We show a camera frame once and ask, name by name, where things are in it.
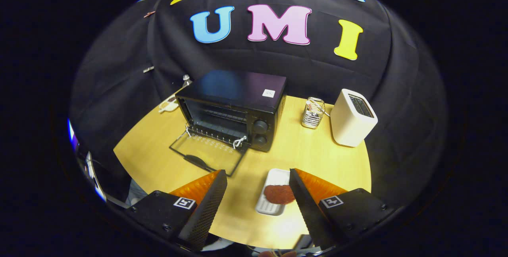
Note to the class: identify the white seasoning dish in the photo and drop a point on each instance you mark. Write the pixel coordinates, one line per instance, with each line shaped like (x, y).
(168, 106)

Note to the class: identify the white bread toaster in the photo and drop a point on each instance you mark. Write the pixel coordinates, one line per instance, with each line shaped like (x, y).
(349, 126)

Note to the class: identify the brown steak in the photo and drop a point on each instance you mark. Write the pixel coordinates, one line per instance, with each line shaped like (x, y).
(278, 194)

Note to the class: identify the black toaster oven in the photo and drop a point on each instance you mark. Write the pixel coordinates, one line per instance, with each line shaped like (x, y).
(238, 94)

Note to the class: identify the small metal shaker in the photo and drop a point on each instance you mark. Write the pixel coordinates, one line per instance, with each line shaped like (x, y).
(186, 81)

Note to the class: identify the white clip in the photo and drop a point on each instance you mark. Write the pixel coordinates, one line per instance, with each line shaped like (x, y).
(148, 69)

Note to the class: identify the white ribbed plate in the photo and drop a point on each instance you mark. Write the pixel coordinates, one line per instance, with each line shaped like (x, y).
(274, 177)

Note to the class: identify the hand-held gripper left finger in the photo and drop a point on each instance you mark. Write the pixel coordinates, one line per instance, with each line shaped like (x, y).
(206, 209)

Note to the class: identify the pink clip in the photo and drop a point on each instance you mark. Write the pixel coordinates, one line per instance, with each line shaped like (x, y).
(149, 14)

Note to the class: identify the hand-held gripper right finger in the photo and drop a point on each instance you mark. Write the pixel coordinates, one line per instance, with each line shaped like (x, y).
(307, 209)

